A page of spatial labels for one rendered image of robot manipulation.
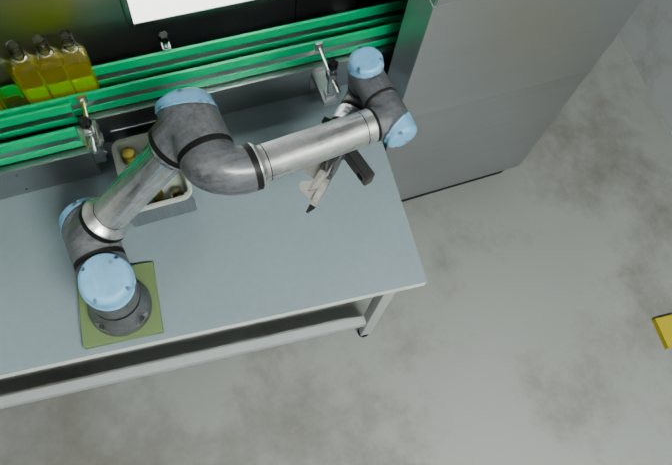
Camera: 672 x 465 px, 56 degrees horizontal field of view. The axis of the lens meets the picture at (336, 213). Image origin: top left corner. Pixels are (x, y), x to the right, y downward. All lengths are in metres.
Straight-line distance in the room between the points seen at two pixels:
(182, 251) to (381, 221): 0.55
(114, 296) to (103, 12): 0.73
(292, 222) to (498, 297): 1.13
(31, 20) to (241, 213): 0.70
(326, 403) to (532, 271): 1.00
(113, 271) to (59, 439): 1.09
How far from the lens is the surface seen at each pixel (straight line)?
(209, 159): 1.20
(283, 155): 1.23
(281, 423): 2.35
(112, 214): 1.45
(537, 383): 2.57
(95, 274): 1.47
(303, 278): 1.68
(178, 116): 1.25
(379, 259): 1.72
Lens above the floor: 2.34
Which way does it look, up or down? 65 degrees down
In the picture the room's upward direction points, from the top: 13 degrees clockwise
